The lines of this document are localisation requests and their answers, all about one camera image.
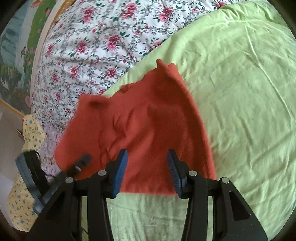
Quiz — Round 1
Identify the lilac pink floral pillow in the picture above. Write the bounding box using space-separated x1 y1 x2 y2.
38 123 64 182

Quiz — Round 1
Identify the white red floral duvet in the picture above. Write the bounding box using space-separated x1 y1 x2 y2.
31 1 231 135

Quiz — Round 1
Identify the gold framed landscape painting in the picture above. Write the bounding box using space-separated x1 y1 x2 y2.
0 0 77 119

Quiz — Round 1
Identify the rust orange knit garment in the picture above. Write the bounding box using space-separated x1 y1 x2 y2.
54 60 216 195

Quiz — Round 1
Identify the light green bed sheet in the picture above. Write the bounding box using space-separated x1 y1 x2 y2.
105 1 295 240

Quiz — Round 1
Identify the yellow floral pillow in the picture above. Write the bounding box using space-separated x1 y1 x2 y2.
6 113 47 233

